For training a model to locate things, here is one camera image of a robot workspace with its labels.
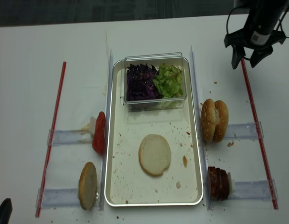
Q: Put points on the clear rail right of tray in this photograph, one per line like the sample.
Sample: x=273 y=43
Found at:
x=200 y=140

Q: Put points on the white patty pusher block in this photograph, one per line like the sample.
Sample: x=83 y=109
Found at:
x=231 y=184

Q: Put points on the clear rail left of tray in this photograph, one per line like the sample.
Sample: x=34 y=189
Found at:
x=107 y=114

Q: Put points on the left red strip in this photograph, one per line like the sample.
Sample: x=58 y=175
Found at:
x=42 y=187

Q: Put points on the clear tomato slider track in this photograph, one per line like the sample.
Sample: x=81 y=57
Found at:
x=63 y=137

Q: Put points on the right red strip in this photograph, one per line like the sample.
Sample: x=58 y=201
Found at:
x=261 y=143

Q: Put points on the clear bun slider track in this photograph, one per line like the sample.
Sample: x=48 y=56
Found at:
x=247 y=131
x=55 y=198

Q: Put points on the shredded purple cabbage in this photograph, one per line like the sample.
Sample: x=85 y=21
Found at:
x=140 y=85

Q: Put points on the clear rail of tray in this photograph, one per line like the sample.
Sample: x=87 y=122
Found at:
x=107 y=114
x=200 y=140

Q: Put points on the bun bottom on tray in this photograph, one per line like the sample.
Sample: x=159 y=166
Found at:
x=154 y=155

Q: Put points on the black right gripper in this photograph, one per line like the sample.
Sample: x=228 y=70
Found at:
x=262 y=45

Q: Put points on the white tomato pusher block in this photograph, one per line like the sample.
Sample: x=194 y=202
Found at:
x=88 y=129

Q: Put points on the white metal tray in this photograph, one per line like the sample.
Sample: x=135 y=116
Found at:
x=126 y=182

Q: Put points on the clear patty slider track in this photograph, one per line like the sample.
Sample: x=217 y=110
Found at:
x=253 y=190

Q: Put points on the green lettuce leaves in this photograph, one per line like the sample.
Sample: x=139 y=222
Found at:
x=168 y=81

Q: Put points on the sesame bun top near tray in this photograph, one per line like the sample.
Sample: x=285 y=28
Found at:
x=208 y=120

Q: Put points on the clear left bun slider track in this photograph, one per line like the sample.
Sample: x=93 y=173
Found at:
x=55 y=198

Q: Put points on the stack of sliced meat patties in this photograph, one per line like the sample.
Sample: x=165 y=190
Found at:
x=219 y=186

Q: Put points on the tomato slices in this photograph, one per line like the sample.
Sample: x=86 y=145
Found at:
x=98 y=142

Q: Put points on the bun slice on left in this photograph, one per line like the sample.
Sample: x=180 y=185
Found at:
x=87 y=188

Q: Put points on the bread crumb piece on tray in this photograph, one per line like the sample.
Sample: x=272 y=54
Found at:
x=185 y=161

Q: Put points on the clear plastic salad container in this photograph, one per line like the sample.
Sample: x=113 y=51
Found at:
x=175 y=59

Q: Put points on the red strip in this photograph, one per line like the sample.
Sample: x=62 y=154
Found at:
x=42 y=187
x=261 y=143

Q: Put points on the black left gripper tip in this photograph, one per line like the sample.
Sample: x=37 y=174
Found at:
x=5 y=211

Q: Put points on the sesame bun top outer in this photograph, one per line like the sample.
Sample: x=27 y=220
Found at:
x=222 y=119

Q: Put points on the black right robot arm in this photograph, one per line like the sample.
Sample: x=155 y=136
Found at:
x=262 y=29

